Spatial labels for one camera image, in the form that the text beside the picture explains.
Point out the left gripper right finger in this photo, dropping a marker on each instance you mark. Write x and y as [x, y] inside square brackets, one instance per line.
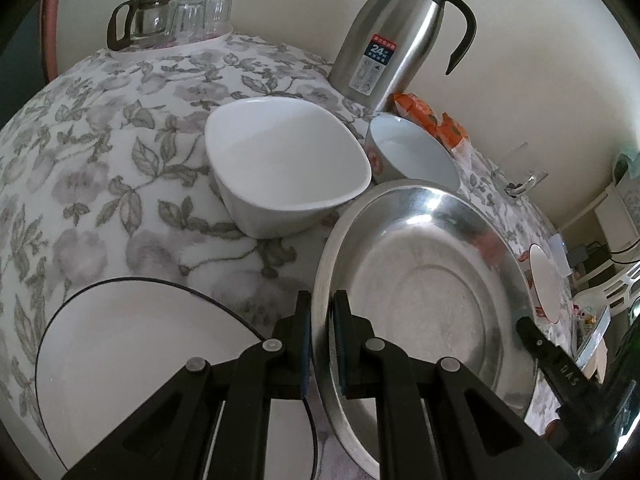
[435, 420]

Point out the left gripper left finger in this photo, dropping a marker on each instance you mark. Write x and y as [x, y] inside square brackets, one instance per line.
[209, 421]

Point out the red rim strawberry bowl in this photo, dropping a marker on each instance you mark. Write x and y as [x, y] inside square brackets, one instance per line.
[543, 284]

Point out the large steel basin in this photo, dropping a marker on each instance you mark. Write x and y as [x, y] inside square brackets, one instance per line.
[433, 276]

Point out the pale blue ceramic bowl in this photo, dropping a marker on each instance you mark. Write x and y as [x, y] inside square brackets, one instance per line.
[398, 149]

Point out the white square bowl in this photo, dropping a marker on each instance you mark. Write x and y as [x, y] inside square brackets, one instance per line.
[281, 164]

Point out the white plastic chair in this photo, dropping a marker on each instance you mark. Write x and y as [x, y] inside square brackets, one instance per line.
[594, 308]

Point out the white shelf unit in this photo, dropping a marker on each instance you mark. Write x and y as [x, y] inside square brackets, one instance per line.
[620, 232]

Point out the glass mug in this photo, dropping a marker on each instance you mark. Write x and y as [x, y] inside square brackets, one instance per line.
[518, 172]

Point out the floral grey tablecloth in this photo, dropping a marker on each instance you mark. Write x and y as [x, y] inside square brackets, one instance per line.
[104, 174]

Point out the right orange snack packet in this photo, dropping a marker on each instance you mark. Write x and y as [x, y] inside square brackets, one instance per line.
[453, 136]

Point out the orange snack packet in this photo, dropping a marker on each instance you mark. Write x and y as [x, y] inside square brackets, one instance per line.
[412, 108]
[453, 136]

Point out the left orange snack packet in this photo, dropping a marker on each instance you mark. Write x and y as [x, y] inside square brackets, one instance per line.
[412, 108]

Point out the stainless steel thermos jug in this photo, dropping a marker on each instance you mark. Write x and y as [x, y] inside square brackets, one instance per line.
[387, 44]

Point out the small drinking glass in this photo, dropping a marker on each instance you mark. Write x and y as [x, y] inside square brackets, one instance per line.
[196, 20]

